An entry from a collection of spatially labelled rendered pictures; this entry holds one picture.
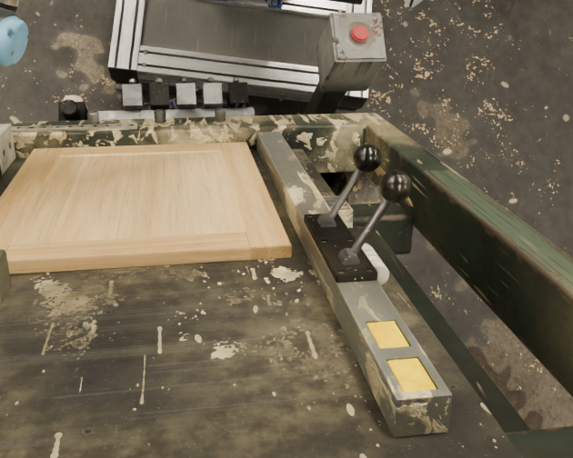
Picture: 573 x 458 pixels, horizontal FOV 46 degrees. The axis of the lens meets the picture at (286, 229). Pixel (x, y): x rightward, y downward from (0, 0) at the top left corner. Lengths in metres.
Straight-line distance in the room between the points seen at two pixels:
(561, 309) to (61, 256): 0.62
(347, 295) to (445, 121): 1.90
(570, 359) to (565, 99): 2.12
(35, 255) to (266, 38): 1.54
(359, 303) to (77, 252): 0.40
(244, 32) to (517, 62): 1.10
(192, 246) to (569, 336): 0.48
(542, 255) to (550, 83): 2.01
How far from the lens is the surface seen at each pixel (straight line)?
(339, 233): 0.88
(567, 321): 0.80
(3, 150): 1.38
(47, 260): 0.92
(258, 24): 2.34
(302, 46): 2.33
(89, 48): 2.54
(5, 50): 1.07
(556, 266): 0.85
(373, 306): 0.72
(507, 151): 2.66
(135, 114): 1.63
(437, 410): 0.61
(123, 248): 0.93
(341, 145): 1.49
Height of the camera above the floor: 2.26
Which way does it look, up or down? 76 degrees down
